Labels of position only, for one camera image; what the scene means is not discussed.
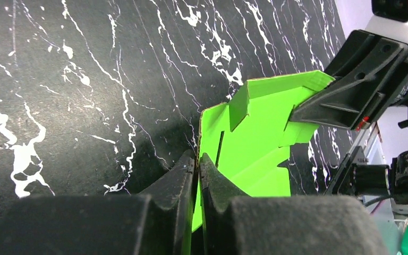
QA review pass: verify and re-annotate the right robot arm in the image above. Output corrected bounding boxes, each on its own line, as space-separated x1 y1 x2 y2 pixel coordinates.
290 30 408 205

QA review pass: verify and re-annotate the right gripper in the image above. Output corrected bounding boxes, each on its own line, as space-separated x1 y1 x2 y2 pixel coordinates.
290 30 408 130

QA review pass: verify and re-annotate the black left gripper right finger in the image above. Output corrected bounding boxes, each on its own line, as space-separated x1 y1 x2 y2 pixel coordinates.
199 154 388 254

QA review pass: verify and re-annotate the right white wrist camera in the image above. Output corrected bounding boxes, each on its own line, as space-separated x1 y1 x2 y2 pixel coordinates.
365 0 408 44

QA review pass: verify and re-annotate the green paper box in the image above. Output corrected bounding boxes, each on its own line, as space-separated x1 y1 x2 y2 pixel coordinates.
191 70 336 233

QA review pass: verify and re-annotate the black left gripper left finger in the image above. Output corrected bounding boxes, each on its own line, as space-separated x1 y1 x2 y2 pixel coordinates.
0 151 196 254

